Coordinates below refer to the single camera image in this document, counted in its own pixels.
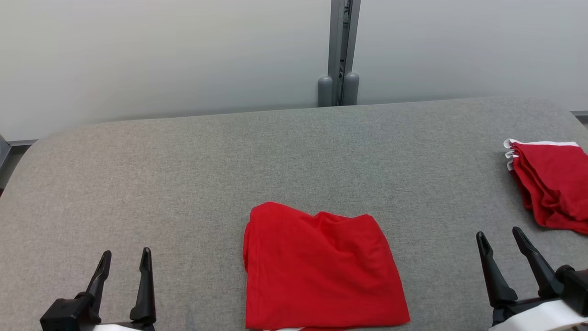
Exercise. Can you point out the grey cylindrical post cap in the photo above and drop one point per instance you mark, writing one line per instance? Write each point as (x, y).
(351, 89)
(325, 92)

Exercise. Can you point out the red shirt with white stripes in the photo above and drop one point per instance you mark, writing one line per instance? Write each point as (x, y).
(317, 271)

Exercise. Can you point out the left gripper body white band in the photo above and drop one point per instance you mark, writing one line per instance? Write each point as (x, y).
(124, 327)

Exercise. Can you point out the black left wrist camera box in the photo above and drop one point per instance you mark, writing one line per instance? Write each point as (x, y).
(69, 312)

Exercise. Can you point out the red shorts with white trim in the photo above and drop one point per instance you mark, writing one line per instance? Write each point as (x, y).
(556, 184)

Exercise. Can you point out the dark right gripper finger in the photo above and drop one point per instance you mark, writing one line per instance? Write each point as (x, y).
(539, 271)
(496, 280)

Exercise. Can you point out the grey metal partition post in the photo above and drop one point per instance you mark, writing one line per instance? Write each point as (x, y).
(343, 37)

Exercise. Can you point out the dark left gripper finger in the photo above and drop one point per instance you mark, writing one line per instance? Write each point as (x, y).
(146, 289)
(103, 276)

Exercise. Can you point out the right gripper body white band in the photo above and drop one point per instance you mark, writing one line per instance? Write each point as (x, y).
(537, 319)

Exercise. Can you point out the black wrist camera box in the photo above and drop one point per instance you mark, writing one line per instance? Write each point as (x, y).
(69, 312)
(576, 289)

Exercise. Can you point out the grey fabric sofa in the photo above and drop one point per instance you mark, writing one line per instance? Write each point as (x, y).
(275, 156)

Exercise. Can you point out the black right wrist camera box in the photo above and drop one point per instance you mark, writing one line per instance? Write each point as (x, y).
(576, 289)

